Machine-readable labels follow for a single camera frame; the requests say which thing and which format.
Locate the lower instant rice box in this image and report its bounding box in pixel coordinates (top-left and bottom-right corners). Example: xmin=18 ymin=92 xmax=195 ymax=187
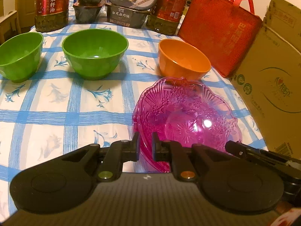
xmin=105 ymin=3 xmax=151 ymax=29

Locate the green bowl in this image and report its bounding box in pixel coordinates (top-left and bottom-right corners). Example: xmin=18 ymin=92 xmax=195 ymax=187
xmin=62 ymin=29 xmax=128 ymax=80
xmin=1 ymin=32 xmax=44 ymax=83

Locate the cooking oil bottle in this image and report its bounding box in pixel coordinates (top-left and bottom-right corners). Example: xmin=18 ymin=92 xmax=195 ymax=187
xmin=35 ymin=0 xmax=69 ymax=33
xmin=146 ymin=0 xmax=187 ymax=36

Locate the orange plastic bowl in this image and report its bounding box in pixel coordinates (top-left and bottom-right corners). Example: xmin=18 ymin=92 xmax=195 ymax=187
xmin=158 ymin=39 xmax=211 ymax=80

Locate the red tote bag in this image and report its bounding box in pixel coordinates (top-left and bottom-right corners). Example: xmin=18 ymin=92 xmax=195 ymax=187
xmin=178 ymin=0 xmax=262 ymax=78

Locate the lower dark food cup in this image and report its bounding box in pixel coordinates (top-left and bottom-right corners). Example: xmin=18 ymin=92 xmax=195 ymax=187
xmin=72 ymin=2 xmax=103 ymax=24

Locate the right cooking oil bottle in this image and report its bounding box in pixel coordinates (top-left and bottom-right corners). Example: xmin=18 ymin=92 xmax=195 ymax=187
xmin=146 ymin=0 xmax=187 ymax=36

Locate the large pink glass plate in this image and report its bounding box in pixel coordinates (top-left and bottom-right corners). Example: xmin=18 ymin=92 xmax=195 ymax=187
xmin=133 ymin=77 xmax=242 ymax=173

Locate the large cardboard box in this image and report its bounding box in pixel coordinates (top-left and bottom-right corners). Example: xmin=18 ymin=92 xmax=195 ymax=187
xmin=231 ymin=0 xmax=301 ymax=159

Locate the white shelf rack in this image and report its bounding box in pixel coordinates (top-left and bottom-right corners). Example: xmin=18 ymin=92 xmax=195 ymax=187
xmin=1 ymin=0 xmax=21 ymax=44

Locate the left cooking oil bottle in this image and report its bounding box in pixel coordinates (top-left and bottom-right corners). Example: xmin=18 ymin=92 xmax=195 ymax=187
xmin=35 ymin=0 xmax=69 ymax=33

